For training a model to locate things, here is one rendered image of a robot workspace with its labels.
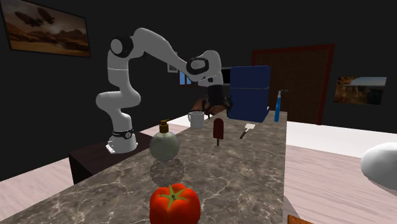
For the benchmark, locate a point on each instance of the small landscape wall picture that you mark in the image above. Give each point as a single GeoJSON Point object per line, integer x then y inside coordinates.
{"type": "Point", "coordinates": [359, 90]}

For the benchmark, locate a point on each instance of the small grey wall picture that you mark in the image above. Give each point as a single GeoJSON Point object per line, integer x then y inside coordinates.
{"type": "Point", "coordinates": [171, 66]}

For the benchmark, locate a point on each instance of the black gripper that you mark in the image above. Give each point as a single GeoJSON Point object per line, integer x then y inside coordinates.
{"type": "Point", "coordinates": [215, 94]}

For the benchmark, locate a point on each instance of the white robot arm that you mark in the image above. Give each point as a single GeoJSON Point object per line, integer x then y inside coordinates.
{"type": "Point", "coordinates": [119, 80]}

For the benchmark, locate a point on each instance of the brown door with red frame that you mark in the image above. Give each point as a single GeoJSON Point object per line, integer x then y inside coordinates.
{"type": "Point", "coordinates": [297, 83]}

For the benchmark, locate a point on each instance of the blue window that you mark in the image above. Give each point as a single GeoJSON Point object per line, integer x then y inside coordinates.
{"type": "Point", "coordinates": [183, 79]}

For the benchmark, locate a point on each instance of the large brown landscape wall picture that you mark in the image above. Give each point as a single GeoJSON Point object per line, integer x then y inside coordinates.
{"type": "Point", "coordinates": [46, 28]}

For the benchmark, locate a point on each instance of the orange-brown block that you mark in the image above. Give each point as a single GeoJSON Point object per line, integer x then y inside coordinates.
{"type": "Point", "coordinates": [297, 220]}

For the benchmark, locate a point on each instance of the dark red ice lolly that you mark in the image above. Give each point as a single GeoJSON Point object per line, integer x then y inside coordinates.
{"type": "Point", "coordinates": [218, 128]}

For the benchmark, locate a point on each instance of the dark robot stand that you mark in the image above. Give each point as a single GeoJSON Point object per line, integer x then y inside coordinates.
{"type": "Point", "coordinates": [90, 158]}

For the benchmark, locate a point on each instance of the dark blue box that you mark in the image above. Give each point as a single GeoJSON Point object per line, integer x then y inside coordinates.
{"type": "Point", "coordinates": [249, 99]}

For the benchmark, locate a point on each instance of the blue pen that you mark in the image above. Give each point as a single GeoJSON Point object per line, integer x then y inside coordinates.
{"type": "Point", "coordinates": [277, 108]}

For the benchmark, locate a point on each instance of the white rounded object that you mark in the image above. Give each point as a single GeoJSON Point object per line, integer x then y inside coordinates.
{"type": "Point", "coordinates": [381, 167]}

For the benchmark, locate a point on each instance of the red tomato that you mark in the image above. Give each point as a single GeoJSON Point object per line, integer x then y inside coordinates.
{"type": "Point", "coordinates": [183, 208]}

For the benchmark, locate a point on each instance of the round glass soap dispenser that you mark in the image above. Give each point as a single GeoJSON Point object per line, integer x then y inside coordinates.
{"type": "Point", "coordinates": [164, 145]}

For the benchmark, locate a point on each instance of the white mug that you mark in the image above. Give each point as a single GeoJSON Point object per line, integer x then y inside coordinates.
{"type": "Point", "coordinates": [197, 120]}

